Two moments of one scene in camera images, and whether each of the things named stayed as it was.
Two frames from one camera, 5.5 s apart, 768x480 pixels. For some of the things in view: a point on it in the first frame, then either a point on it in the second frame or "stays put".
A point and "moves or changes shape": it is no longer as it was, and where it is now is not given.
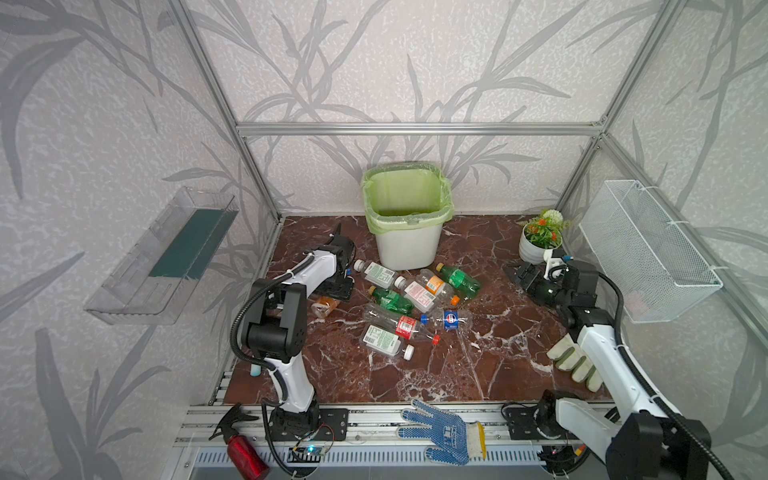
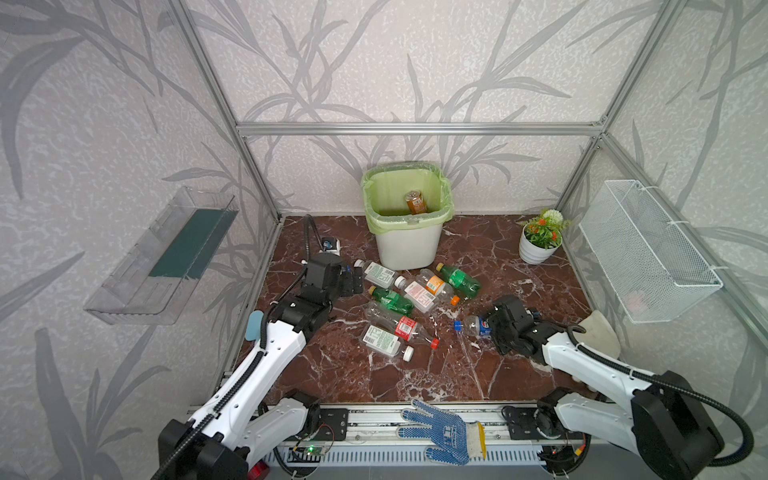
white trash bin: x=410 y=249 stays put
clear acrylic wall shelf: x=157 y=279 stays put
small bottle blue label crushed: x=448 y=320 -> x=473 y=326
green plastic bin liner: x=406 y=196 stays put
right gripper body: x=534 y=279 -> x=498 y=323
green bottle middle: x=392 y=301 stays put
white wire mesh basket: x=650 y=269 stays put
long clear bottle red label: x=403 y=326 stays put
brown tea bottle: x=323 y=306 moves or changes shape
